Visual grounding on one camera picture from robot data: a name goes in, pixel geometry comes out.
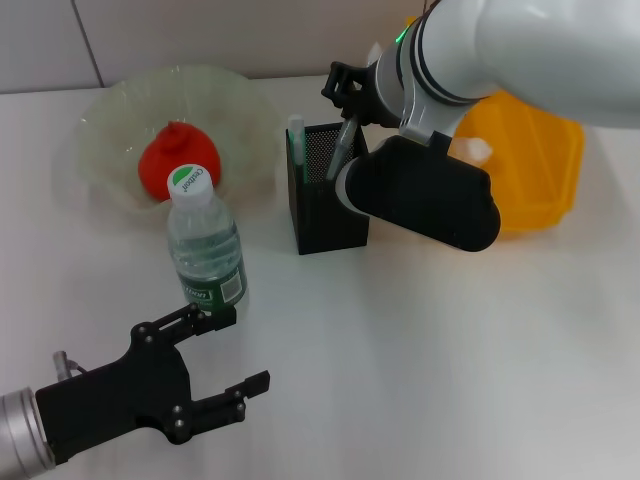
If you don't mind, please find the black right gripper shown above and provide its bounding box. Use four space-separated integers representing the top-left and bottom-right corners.
321 60 401 129

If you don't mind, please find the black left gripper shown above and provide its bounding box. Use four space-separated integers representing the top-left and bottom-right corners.
34 302 271 466

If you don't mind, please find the grey glitter marker pen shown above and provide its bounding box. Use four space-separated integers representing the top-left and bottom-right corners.
326 115 359 181

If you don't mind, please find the mint green utility knife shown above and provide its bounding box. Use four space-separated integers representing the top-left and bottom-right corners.
288 113 307 169

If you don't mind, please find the clear green-label water bottle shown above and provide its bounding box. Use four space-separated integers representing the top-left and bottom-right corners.
166 163 250 316

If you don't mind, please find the white paper ball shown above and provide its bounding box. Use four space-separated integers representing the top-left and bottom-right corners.
447 137 494 164

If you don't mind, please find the red-orange toy orange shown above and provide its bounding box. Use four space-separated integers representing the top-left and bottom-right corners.
138 119 222 204

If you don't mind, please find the green glass fruit plate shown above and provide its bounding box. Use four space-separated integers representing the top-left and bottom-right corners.
73 64 281 232

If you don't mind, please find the black mesh pen holder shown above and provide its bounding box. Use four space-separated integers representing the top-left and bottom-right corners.
285 122 371 256

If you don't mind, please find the yellow plastic bin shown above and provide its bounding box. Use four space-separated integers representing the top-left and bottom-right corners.
404 14 586 242

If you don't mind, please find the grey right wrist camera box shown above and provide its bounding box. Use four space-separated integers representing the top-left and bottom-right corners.
333 133 502 254

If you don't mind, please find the left gripper silver cable connector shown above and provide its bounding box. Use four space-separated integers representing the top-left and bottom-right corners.
52 351 87 381

